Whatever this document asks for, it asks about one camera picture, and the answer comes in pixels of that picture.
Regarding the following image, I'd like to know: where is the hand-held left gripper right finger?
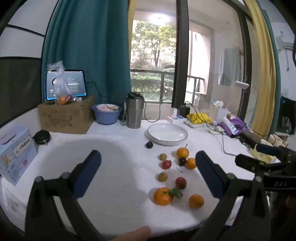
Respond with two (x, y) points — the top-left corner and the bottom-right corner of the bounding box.
(195, 151), (271, 241)

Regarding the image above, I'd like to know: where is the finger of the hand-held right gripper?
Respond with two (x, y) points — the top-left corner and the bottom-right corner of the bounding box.
(255, 144), (296, 163)
(235, 154), (287, 173)

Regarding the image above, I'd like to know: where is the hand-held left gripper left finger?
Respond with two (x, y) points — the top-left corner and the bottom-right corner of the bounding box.
(25, 150), (102, 241)

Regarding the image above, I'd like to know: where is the large tangerine with leaf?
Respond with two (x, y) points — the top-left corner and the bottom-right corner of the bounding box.
(153, 187), (183, 206)

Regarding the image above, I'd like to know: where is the white plate with dark rim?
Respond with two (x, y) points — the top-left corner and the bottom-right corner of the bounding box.
(147, 123), (188, 146)

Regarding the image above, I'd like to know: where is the person's left hand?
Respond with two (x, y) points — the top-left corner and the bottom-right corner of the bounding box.
(111, 226), (152, 241)

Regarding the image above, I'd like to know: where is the pale yellow packet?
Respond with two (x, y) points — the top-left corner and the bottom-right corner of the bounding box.
(251, 139), (274, 163)

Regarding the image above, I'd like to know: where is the purple cloth bag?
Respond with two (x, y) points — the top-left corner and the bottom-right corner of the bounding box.
(220, 117), (248, 137)

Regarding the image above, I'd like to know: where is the black monitor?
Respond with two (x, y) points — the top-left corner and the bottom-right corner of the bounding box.
(276, 96), (296, 136)

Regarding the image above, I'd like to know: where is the white tube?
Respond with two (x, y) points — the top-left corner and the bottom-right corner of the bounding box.
(222, 116), (238, 134)

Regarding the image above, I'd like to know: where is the white flat box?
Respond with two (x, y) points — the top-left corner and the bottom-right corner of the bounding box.
(184, 120), (208, 128)

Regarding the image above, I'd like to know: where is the blue bowl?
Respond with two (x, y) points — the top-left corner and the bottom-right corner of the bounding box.
(92, 104), (122, 125)

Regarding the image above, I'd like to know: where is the yellow plastic bag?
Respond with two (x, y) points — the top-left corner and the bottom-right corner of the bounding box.
(187, 112), (212, 124)

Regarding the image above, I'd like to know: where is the white perforated basket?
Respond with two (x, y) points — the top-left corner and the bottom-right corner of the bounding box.
(209, 108), (229, 122)

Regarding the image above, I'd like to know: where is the cardboard box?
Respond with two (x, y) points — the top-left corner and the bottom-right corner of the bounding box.
(38, 95), (96, 134)

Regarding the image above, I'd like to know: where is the black round device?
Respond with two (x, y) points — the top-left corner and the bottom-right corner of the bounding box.
(32, 130), (51, 145)

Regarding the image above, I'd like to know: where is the white power strip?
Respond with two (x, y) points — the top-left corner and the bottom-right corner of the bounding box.
(168, 115), (189, 123)

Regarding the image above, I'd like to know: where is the white dish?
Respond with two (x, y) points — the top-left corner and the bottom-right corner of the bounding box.
(96, 104), (119, 112)

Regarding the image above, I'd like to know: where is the blue printed tissue box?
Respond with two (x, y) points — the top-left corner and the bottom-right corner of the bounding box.
(0, 126), (39, 186)

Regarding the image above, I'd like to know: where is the stainless steel tumbler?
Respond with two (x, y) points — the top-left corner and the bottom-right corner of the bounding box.
(125, 92), (145, 129)

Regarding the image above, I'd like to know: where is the yellow curtain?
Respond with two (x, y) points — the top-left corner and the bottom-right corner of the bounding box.
(244, 0), (277, 135)

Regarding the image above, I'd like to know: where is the clear plastic bag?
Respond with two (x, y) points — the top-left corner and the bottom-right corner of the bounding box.
(47, 61), (78, 106)

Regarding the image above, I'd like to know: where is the tablet with lit screen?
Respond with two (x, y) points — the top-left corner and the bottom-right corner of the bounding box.
(45, 69), (88, 102)

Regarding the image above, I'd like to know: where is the white air conditioner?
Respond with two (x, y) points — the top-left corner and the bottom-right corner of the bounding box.
(276, 35), (295, 50)

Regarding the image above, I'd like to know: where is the balcony railing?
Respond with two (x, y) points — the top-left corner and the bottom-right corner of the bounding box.
(131, 70), (205, 102)

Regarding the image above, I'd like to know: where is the teal curtain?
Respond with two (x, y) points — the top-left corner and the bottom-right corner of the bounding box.
(41, 0), (132, 121)

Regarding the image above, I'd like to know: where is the grey cable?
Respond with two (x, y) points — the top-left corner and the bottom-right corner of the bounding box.
(221, 131), (242, 156)

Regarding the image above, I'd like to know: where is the dark door frame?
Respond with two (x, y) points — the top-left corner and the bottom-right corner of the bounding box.
(176, 0), (190, 109)

